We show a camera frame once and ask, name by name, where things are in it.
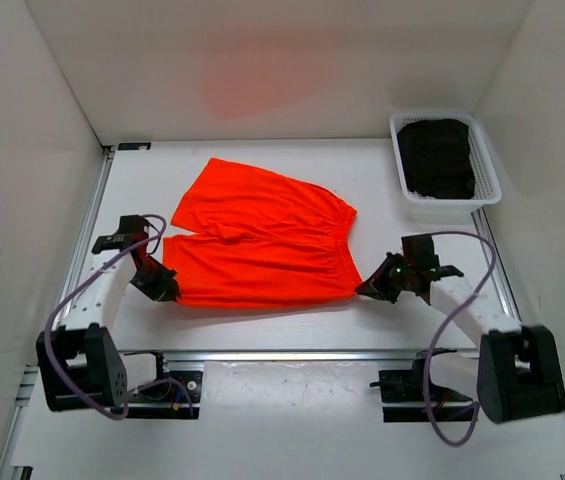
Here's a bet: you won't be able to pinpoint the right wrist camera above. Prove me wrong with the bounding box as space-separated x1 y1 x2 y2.
401 234 440 269

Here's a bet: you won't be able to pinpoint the white plastic basket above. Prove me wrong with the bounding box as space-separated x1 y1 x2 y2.
389 111 502 219

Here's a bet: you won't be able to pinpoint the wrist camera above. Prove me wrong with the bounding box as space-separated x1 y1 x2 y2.
91 215 149 255
401 234 440 269

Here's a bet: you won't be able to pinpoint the black shorts in basket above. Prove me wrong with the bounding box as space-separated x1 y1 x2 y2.
397 119 475 200

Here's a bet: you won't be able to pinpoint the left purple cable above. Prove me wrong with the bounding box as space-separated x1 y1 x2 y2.
43 213 196 421

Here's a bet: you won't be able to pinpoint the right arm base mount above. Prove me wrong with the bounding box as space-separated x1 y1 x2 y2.
370 351 473 423

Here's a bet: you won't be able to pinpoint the aluminium frame rail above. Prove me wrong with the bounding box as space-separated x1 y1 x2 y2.
41 348 533 363

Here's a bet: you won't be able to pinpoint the orange shorts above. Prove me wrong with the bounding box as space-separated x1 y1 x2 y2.
162 158 362 309

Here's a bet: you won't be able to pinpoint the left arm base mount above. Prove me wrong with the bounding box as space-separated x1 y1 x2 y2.
122 351 203 420

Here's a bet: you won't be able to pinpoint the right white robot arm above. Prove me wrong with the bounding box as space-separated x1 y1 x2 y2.
356 253 565 424

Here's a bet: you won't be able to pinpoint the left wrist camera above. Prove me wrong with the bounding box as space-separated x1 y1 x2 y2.
91 215 149 255

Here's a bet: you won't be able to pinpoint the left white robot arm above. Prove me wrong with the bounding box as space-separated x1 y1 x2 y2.
36 252 179 419

